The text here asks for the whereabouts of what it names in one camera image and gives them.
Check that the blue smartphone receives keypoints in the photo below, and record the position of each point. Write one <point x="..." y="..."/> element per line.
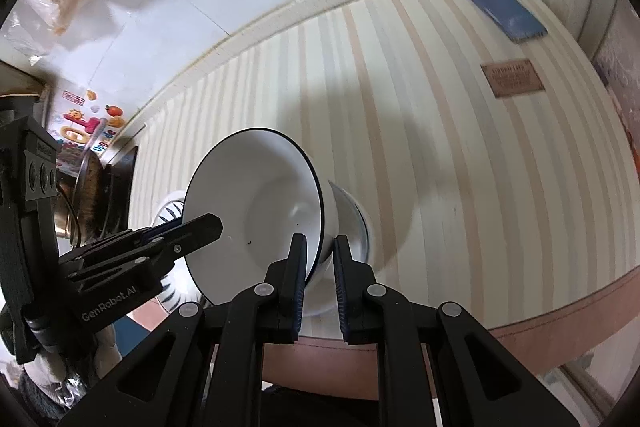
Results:
<point x="500" y="9"/>

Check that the colourful wall stickers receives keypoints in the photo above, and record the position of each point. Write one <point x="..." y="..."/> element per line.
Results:
<point x="90" y="122"/>

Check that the person's left forearm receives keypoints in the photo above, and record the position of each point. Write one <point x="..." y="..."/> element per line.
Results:
<point x="35" y="397"/>

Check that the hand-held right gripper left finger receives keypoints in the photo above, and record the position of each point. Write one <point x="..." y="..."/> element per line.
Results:
<point x="299" y="287"/>

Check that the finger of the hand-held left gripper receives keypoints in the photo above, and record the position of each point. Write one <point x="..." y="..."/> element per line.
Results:
<point x="200" y="229"/>
<point x="160" y="231"/>

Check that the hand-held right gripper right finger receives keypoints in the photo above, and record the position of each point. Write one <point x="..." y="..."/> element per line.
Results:
<point x="341" y="292"/>

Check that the white bowl with dark rim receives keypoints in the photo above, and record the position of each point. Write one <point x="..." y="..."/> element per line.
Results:
<point x="255" y="217"/>

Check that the brown tablecloth label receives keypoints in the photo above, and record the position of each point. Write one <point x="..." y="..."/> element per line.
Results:
<point x="512" y="79"/>

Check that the striped tablecloth with cat print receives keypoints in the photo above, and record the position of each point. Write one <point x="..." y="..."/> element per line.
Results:
<point x="425" y="132"/>

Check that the patterned glass sliding door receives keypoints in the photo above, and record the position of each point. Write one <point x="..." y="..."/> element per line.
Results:
<point x="622" y="72"/>

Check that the black frying pan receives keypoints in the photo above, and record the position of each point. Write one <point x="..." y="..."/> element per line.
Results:
<point x="92" y="187"/>

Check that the white plate with striped rim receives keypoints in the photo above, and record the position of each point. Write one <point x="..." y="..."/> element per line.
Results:
<point x="170" y="207"/>

